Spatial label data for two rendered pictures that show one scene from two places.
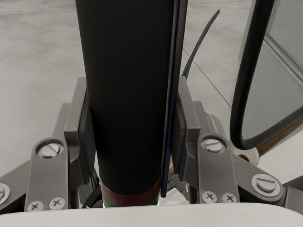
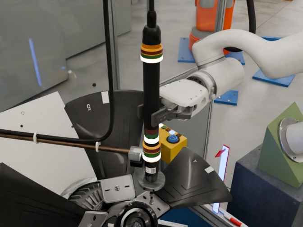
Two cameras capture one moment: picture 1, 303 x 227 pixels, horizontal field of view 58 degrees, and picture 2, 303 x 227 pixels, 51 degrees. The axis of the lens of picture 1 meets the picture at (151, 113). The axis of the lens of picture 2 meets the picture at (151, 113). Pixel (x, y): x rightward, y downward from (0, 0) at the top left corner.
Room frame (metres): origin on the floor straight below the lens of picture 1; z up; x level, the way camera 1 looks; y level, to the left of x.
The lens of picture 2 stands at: (0.46, 0.46, 1.86)
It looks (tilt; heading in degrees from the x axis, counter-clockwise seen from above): 33 degrees down; 231
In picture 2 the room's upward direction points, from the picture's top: straight up
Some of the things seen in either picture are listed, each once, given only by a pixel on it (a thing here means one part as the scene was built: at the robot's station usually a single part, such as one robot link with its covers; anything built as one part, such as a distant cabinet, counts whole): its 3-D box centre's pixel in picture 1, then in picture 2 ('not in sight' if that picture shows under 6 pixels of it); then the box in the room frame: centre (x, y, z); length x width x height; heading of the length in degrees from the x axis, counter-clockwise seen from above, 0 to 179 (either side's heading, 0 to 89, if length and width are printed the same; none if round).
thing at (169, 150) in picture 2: not in sight; (164, 144); (-0.24, -0.32, 1.02); 0.16 x 0.10 x 0.11; 95
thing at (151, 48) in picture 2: not in sight; (151, 52); (0.10, 0.01, 1.62); 0.04 x 0.04 x 0.03
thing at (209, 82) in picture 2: not in sight; (200, 88); (-0.07, -0.01, 1.48); 0.09 x 0.03 x 0.08; 95
